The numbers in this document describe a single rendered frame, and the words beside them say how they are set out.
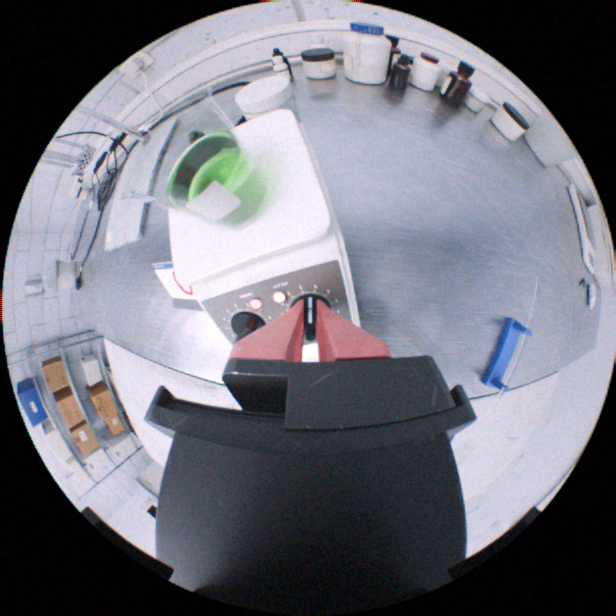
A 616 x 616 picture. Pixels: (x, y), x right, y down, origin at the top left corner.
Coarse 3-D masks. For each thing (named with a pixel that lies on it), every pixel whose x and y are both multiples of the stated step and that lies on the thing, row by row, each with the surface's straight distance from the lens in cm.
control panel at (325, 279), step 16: (288, 272) 12; (304, 272) 12; (320, 272) 12; (336, 272) 12; (240, 288) 14; (256, 288) 13; (272, 288) 13; (288, 288) 13; (304, 288) 13; (320, 288) 13; (336, 288) 13; (208, 304) 16; (224, 304) 15; (240, 304) 15; (272, 304) 14; (288, 304) 14; (336, 304) 14; (224, 320) 16; (272, 320) 15
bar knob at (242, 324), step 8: (240, 312) 15; (248, 312) 15; (232, 320) 16; (240, 320) 15; (248, 320) 14; (256, 320) 14; (232, 328) 16; (240, 328) 16; (248, 328) 14; (256, 328) 14; (240, 336) 15
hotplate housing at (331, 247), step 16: (320, 176) 14; (336, 224) 13; (320, 240) 12; (336, 240) 12; (272, 256) 12; (288, 256) 12; (304, 256) 12; (320, 256) 12; (336, 256) 12; (240, 272) 14; (256, 272) 13; (272, 272) 13; (192, 288) 16; (208, 288) 15; (224, 288) 14; (352, 288) 14; (352, 304) 15; (352, 320) 15; (224, 336) 18
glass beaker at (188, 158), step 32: (192, 96) 10; (160, 128) 12; (192, 128) 7; (224, 128) 8; (128, 160) 11; (160, 160) 7; (192, 160) 7; (224, 160) 8; (256, 160) 10; (128, 192) 8; (160, 192) 8; (192, 192) 8; (224, 192) 9; (256, 192) 10; (224, 224) 11
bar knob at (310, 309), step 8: (304, 296) 13; (312, 296) 13; (320, 296) 13; (304, 304) 12; (312, 304) 12; (328, 304) 13; (304, 312) 12; (312, 312) 12; (304, 320) 12; (312, 320) 12; (304, 328) 13; (312, 328) 13; (304, 336) 13; (312, 336) 13
